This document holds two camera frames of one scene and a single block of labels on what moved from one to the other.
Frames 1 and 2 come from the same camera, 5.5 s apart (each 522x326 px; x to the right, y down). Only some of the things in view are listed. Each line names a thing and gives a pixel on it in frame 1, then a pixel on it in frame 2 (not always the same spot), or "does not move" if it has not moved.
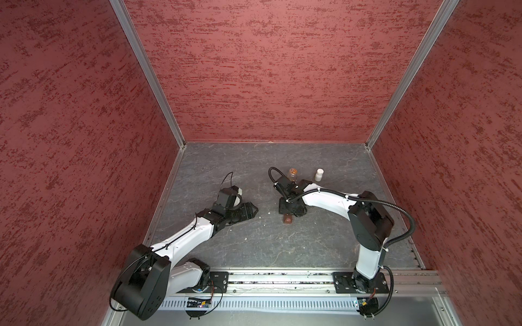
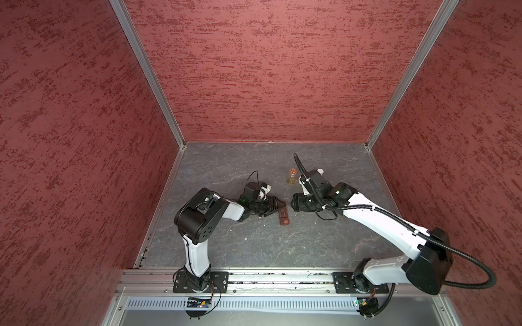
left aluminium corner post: [123, 17] does not move
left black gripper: [247, 211] to [272, 207]
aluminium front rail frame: [406, 283] does not move
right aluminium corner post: [434, 29] does not move
